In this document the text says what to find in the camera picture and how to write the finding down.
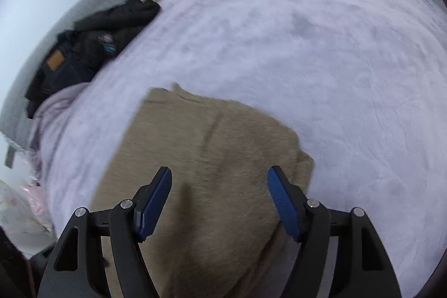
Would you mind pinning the blue label water bottle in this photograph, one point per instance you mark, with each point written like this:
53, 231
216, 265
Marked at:
107, 42

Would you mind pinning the black jacket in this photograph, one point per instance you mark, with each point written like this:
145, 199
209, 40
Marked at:
115, 22

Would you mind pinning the translucent plastic bag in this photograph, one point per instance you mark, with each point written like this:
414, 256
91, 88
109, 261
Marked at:
24, 210

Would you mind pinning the dark blue jeans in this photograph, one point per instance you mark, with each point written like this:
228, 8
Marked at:
57, 73

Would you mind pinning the grey upholstered headboard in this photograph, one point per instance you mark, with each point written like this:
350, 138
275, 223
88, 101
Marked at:
87, 3

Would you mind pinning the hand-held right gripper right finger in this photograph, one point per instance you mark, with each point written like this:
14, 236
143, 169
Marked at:
284, 202

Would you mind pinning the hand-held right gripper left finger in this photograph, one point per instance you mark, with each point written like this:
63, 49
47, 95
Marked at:
153, 203

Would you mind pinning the beige knit sweater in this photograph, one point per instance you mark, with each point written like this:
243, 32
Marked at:
213, 179

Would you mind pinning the lavender fleece blanket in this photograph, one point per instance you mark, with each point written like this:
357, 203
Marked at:
297, 50

